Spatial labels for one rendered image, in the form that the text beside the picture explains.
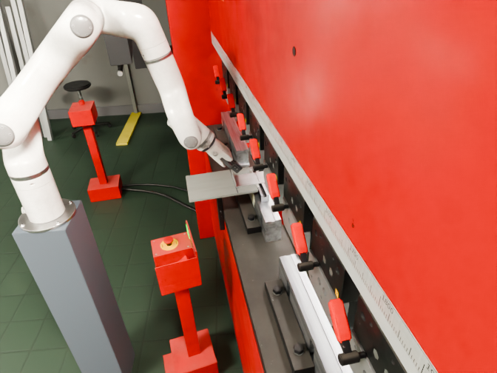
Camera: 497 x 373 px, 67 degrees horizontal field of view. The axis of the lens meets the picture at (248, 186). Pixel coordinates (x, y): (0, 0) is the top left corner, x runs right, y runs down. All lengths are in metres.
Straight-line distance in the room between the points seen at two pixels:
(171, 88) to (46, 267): 0.80
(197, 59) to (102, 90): 3.00
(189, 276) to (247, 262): 0.29
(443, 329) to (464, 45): 0.27
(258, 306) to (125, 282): 1.53
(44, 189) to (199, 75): 1.13
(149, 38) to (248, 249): 0.76
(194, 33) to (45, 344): 1.86
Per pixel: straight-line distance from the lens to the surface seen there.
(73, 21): 1.15
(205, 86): 2.22
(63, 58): 1.22
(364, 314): 0.62
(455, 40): 0.37
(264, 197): 1.41
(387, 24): 0.46
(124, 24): 1.22
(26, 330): 2.60
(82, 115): 3.06
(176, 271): 1.47
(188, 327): 1.84
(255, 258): 1.33
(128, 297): 2.51
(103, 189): 3.35
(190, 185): 1.49
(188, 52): 2.16
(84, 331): 1.82
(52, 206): 1.45
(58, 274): 1.58
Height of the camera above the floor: 1.80
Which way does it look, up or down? 33 degrees down
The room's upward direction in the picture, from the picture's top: 3 degrees counter-clockwise
